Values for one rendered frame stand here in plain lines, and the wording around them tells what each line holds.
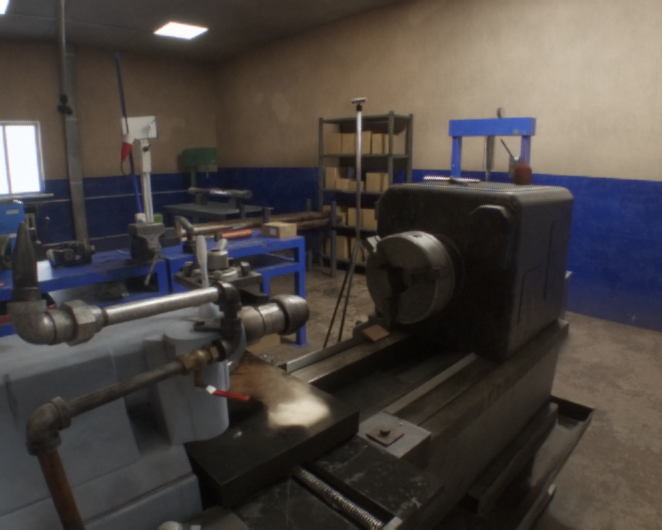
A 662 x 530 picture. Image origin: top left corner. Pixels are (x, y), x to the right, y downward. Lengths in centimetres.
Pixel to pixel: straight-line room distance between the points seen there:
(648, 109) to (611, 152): 48
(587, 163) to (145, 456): 433
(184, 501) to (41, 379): 28
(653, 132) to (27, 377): 444
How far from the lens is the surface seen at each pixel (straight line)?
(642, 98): 453
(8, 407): 68
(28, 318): 46
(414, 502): 78
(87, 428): 70
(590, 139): 457
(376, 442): 90
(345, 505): 77
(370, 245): 122
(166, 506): 74
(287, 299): 90
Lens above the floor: 140
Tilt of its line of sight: 13 degrees down
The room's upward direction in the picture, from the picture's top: straight up
